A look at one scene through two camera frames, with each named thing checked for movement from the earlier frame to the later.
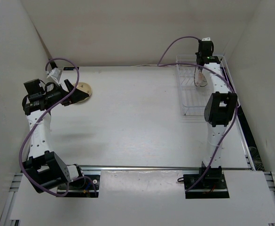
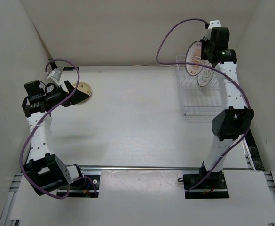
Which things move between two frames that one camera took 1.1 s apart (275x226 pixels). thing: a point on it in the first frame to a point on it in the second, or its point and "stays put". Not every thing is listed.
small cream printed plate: x=83 y=87 stays put
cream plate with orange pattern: x=200 y=78 to x=193 y=54
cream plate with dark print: x=87 y=89 stays put
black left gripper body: x=54 y=96 stays put
